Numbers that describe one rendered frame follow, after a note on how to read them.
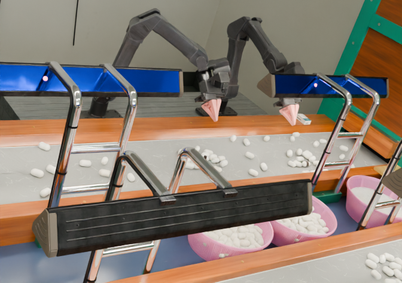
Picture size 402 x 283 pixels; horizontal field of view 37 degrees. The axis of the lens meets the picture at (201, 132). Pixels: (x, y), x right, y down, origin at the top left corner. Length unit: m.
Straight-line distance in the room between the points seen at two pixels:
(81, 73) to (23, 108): 0.74
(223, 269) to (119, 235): 0.56
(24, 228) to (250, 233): 0.64
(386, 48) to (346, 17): 1.11
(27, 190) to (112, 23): 2.54
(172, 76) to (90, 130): 0.43
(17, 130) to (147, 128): 0.46
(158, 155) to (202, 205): 0.88
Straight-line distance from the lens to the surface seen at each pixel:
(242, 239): 1.79
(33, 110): 2.27
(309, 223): 1.97
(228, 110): 2.70
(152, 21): 2.13
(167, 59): 4.49
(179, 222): 1.13
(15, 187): 1.71
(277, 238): 1.89
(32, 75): 1.51
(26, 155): 1.86
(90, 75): 1.57
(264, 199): 1.27
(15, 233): 1.60
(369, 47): 2.70
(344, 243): 1.91
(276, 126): 2.50
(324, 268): 1.80
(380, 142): 2.57
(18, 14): 3.83
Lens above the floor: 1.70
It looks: 25 degrees down
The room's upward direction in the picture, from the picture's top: 18 degrees clockwise
